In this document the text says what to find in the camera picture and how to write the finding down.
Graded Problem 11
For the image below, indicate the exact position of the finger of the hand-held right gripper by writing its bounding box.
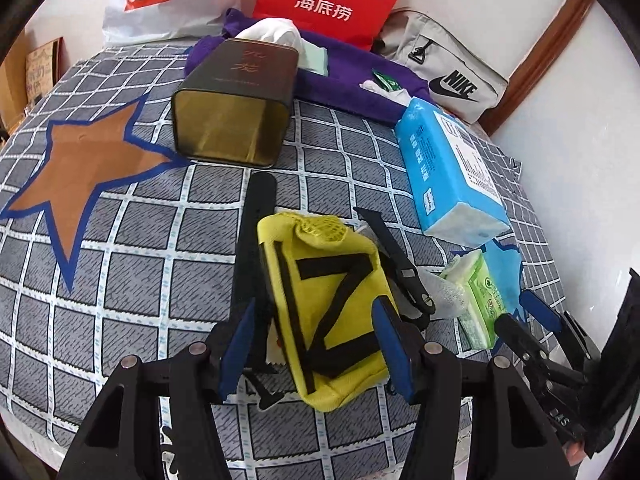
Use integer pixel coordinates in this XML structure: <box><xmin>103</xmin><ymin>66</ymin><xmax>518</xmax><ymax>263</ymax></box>
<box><xmin>494</xmin><ymin>311</ymin><xmax>587</xmax><ymax>387</ymax></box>
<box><xmin>519</xmin><ymin>289</ymin><xmax>600</xmax><ymax>362</ymax></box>

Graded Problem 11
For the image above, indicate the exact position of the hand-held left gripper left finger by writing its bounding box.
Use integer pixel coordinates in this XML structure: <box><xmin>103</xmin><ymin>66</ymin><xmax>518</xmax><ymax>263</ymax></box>
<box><xmin>59</xmin><ymin>300</ymin><xmax>258</xmax><ymax>480</ymax></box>

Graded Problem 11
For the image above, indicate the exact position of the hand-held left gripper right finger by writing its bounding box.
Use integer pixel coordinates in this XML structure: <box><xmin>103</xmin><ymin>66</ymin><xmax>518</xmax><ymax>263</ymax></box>
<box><xmin>371</xmin><ymin>297</ymin><xmax>566</xmax><ymax>480</ymax></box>

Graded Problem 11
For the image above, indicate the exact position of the small light green wipes pack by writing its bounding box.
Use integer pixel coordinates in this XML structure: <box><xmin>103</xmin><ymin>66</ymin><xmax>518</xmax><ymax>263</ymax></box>
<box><xmin>440</xmin><ymin>250</ymin><xmax>521</xmax><ymax>351</ymax></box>

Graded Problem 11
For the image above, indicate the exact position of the translucent white plastic bag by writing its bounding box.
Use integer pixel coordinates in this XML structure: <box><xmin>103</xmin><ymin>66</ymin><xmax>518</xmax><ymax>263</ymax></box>
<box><xmin>425</xmin><ymin>266</ymin><xmax>469</xmax><ymax>320</ymax></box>

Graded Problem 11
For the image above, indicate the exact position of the yellow pouch with black straps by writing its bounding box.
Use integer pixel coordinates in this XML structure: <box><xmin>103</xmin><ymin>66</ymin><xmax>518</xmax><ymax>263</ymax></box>
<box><xmin>239</xmin><ymin>172</ymin><xmax>433</xmax><ymax>413</ymax></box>

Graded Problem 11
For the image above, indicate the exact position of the purple fabric tray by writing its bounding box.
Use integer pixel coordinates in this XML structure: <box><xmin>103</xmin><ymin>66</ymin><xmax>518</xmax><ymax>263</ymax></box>
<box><xmin>186</xmin><ymin>7</ymin><xmax>433</xmax><ymax>128</ymax></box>

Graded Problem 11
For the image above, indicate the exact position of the long dark green wipes packet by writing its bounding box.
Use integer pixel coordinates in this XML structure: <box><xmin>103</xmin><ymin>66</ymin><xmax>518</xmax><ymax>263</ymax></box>
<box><xmin>372</xmin><ymin>67</ymin><xmax>411</xmax><ymax>98</ymax></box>

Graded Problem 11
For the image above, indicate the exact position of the pale green packet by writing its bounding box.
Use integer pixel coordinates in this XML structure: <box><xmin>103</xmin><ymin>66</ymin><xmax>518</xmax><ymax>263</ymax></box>
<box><xmin>299</xmin><ymin>44</ymin><xmax>331</xmax><ymax>77</ymax></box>

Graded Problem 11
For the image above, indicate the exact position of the white tissue paper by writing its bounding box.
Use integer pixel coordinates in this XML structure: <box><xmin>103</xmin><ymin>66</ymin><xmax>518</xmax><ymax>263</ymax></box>
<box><xmin>235</xmin><ymin>17</ymin><xmax>303</xmax><ymax>68</ymax></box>

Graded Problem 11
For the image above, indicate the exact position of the person's right hand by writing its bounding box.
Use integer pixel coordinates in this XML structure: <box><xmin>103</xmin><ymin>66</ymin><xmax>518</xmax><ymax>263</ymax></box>
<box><xmin>564</xmin><ymin>440</ymin><xmax>591</xmax><ymax>465</ymax></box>

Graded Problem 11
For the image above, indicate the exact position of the grey checkered cloth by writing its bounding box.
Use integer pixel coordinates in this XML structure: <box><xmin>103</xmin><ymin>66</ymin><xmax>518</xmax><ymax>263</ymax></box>
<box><xmin>0</xmin><ymin>42</ymin><xmax>566</xmax><ymax>466</ymax></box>

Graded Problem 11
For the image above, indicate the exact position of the blue tissue pack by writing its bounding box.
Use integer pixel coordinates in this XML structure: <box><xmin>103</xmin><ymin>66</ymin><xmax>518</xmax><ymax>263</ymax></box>
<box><xmin>395</xmin><ymin>97</ymin><xmax>513</xmax><ymax>248</ymax></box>

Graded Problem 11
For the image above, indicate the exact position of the dark tin box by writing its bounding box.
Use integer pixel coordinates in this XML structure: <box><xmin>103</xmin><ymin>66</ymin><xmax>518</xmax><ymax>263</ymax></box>
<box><xmin>171</xmin><ymin>38</ymin><xmax>300</xmax><ymax>168</ymax></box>

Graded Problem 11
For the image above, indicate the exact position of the grey waist bag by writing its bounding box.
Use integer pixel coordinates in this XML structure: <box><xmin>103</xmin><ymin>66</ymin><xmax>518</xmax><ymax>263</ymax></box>
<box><xmin>375</xmin><ymin>8</ymin><xmax>511</xmax><ymax>126</ymax></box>

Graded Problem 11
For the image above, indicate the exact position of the wooden headboard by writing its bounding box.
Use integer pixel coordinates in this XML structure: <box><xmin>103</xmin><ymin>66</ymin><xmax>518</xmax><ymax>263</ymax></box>
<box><xmin>0</xmin><ymin>35</ymin><xmax>31</xmax><ymax>136</ymax></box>

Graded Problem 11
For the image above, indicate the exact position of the white plastic shopping bag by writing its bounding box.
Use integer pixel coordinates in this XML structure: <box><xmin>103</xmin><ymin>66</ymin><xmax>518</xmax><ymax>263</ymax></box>
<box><xmin>102</xmin><ymin>0</ymin><xmax>236</xmax><ymax>46</ymax></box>

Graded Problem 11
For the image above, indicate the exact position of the brown wooden door frame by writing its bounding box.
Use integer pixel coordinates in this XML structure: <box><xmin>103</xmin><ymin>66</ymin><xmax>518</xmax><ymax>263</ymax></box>
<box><xmin>487</xmin><ymin>0</ymin><xmax>596</xmax><ymax>136</ymax></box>

